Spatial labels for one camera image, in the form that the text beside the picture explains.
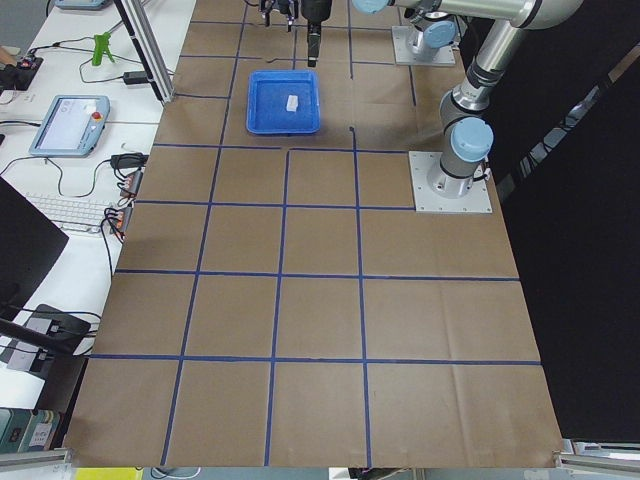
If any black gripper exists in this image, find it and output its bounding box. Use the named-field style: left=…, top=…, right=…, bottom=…
left=260, top=0, right=333, bottom=68

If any aluminium frame post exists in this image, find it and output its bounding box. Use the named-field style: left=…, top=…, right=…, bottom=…
left=114, top=0, right=174, bottom=105

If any black power adapter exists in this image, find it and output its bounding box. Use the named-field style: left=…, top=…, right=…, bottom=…
left=122, top=71, right=149, bottom=85

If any white keyboard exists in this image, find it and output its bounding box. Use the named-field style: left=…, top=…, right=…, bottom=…
left=25, top=193, right=112, bottom=235

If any brown paper table cover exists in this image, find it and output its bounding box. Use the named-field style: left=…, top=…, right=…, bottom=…
left=65, top=1, right=561, bottom=468

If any black monitor stand base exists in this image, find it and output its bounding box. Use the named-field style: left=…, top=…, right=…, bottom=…
left=1, top=304, right=92, bottom=379

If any black monitor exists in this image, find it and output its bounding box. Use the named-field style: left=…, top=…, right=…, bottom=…
left=0, top=179, right=69, bottom=321

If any black red button box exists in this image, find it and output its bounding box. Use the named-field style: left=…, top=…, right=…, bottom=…
left=9, top=55, right=44, bottom=91

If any orange connector hub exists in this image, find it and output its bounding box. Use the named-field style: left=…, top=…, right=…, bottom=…
left=118, top=169, right=143, bottom=199
left=104, top=206, right=133, bottom=243

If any teach pendant with screen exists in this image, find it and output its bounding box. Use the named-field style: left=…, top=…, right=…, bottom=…
left=29, top=95, right=111, bottom=158

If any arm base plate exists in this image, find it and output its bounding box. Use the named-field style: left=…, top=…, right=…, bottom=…
left=392, top=21, right=457, bottom=67
left=408, top=151, right=493, bottom=214

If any blue plastic tray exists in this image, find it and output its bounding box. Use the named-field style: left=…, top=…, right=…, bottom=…
left=246, top=70, right=321, bottom=135

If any green handled reach grabber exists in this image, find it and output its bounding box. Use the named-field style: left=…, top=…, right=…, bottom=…
left=91, top=32, right=115, bottom=67

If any black adapter near keyboard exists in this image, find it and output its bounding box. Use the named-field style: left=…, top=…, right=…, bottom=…
left=110, top=152, right=149, bottom=169

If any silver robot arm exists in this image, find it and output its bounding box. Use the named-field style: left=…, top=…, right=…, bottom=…
left=353, top=0, right=582, bottom=199
left=246, top=0, right=457, bottom=65

